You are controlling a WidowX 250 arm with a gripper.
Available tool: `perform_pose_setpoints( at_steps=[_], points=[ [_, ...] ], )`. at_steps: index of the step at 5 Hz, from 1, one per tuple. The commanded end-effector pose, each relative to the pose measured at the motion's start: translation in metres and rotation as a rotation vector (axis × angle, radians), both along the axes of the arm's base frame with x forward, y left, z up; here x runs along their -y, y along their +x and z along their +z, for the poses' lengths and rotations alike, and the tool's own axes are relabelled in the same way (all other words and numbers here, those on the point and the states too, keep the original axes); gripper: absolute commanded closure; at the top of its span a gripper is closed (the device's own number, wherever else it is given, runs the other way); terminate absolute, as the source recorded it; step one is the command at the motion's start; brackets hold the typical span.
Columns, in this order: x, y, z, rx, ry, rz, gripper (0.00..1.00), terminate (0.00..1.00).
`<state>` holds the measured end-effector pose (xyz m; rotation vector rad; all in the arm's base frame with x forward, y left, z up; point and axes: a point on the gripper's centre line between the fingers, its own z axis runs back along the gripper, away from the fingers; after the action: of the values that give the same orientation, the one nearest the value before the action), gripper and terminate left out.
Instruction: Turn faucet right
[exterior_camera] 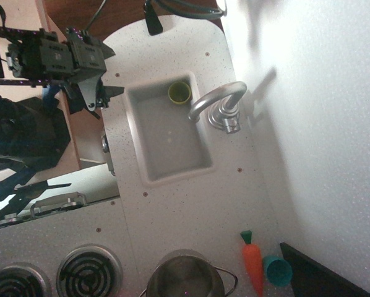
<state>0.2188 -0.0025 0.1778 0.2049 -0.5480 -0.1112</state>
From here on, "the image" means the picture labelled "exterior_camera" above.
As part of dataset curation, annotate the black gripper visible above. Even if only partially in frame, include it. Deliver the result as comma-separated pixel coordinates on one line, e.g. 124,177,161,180
37,27,124,112

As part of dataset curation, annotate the silver toy faucet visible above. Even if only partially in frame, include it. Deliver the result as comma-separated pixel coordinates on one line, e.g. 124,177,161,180
188,81,247,134

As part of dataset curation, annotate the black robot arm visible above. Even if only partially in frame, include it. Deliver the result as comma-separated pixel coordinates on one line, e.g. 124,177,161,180
0,5,124,114

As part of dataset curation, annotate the blue black clamp upper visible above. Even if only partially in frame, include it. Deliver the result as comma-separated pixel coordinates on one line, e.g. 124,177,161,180
42,85,101,120

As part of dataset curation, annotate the blue black clamp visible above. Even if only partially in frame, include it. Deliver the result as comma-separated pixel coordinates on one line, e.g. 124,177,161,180
42,85,101,120
0,168,71,221

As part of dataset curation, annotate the black clip on counter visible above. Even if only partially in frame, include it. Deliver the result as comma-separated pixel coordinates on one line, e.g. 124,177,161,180
144,0,163,36

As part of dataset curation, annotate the silver knob on cabinet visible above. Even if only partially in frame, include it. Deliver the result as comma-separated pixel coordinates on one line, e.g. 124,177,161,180
101,134,116,176

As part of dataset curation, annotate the green plastic cup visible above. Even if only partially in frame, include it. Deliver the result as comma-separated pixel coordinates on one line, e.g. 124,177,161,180
168,81,192,105

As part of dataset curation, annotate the white toy sink basin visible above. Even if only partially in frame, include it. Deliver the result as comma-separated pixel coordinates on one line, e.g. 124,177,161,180
124,71,215,187

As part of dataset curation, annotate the black bag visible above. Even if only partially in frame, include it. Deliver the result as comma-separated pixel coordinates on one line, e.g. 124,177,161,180
0,96,71,172

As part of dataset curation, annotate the blue black clamp lower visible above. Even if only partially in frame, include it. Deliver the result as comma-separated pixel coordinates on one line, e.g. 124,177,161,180
0,168,71,221

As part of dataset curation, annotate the black stove burner middle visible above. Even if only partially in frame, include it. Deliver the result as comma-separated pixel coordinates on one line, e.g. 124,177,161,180
56,244,124,296

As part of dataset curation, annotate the black stove burner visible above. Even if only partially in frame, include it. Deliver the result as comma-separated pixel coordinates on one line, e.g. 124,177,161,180
0,262,52,297
56,244,124,296

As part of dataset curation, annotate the silver metal pot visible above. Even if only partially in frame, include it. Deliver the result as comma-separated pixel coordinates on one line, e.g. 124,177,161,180
140,254,238,297

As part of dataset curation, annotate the black stove burner left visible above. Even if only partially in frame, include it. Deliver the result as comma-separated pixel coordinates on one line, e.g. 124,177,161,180
0,262,52,297

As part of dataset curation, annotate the orange toy carrot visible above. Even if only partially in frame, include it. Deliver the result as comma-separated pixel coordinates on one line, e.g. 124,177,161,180
240,230,264,296

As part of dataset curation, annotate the teal plastic cup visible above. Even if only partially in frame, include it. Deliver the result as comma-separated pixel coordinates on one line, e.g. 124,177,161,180
262,255,293,287

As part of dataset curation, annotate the black board corner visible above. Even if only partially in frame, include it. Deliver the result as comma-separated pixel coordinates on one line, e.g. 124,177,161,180
280,243,370,297

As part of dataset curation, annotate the black power cable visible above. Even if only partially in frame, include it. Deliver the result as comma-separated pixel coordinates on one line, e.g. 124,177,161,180
85,0,108,32

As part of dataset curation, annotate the dark green cable loop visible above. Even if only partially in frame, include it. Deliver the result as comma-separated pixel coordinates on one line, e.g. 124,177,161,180
153,0,228,20

